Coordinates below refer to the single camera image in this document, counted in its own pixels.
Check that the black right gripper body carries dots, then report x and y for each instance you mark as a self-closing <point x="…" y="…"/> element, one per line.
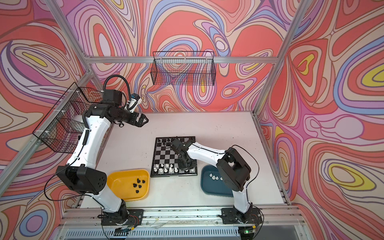
<point x="187" y="164"/>

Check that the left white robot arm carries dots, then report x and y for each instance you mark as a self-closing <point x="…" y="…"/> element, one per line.
<point x="80" y="174"/>

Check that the yellow plastic tray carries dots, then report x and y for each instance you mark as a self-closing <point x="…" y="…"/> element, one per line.
<point x="130" y="185"/>

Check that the black wire basket left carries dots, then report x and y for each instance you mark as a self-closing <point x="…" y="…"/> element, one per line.
<point x="62" y="128"/>

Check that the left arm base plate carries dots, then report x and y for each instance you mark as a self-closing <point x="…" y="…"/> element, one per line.
<point x="130" y="218"/>

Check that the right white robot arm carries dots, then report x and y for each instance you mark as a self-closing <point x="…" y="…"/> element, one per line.
<point x="231" y="165"/>

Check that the black wire basket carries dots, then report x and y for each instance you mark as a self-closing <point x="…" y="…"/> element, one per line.
<point x="62" y="128"/>
<point x="186" y="68"/>

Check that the black white chess board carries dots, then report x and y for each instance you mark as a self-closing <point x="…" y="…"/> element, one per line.
<point x="165" y="160"/>

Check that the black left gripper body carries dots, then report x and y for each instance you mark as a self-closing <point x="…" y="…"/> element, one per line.
<point x="125" y="115"/>

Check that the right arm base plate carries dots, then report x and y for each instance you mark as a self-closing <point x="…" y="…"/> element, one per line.
<point x="233" y="216"/>

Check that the teal plastic tray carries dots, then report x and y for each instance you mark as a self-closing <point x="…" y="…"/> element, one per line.
<point x="213" y="184"/>

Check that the black wire basket back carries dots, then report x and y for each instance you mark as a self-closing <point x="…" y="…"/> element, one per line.
<point x="186" y="68"/>

